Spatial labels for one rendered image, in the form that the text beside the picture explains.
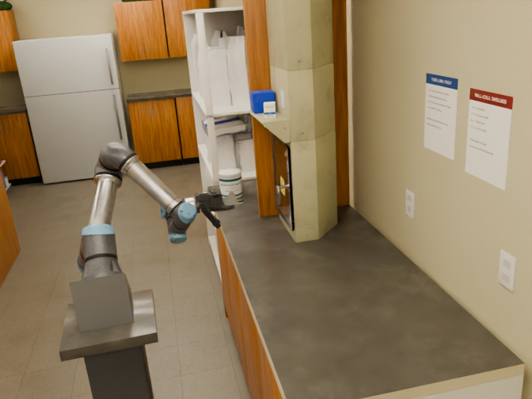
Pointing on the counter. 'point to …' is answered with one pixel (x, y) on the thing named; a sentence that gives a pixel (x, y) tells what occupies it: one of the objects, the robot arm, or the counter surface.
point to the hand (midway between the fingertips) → (241, 203)
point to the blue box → (260, 100)
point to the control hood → (275, 125)
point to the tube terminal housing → (309, 146)
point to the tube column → (299, 33)
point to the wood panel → (263, 141)
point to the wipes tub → (230, 182)
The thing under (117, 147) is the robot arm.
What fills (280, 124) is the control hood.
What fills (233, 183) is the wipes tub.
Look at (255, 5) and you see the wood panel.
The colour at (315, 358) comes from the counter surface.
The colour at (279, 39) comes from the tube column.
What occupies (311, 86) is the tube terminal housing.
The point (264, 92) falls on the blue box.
